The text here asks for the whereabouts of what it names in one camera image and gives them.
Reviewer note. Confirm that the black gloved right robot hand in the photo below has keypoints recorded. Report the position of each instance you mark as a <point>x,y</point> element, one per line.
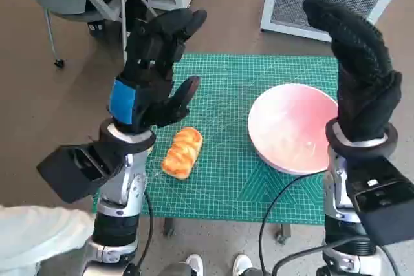
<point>362,79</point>

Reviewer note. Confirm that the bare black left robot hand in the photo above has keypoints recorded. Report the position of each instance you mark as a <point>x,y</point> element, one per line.
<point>152,101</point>

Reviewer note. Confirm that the braided toy bread loaf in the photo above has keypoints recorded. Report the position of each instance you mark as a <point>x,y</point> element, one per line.
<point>182,153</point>

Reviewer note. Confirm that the pink bowl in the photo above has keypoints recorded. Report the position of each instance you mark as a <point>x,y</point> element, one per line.
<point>284,121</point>

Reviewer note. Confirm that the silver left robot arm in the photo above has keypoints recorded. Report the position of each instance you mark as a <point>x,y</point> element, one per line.
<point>119,224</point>

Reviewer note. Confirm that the green cutting mat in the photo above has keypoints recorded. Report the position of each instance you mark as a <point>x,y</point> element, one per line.
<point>226,111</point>

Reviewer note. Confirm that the black table leg caster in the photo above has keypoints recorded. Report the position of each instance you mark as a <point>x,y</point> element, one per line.
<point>281,234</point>
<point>169,227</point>

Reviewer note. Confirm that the person's white shoe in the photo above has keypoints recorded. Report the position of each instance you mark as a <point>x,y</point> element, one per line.
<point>242,264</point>
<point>195,264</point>

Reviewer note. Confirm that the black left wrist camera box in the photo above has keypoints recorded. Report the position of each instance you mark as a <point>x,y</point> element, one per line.
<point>77,172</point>

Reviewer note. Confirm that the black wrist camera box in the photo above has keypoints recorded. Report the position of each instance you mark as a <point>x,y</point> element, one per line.
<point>381,205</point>
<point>77,172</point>

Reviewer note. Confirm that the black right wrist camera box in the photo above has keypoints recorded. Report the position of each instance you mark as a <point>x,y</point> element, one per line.
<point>381,205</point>

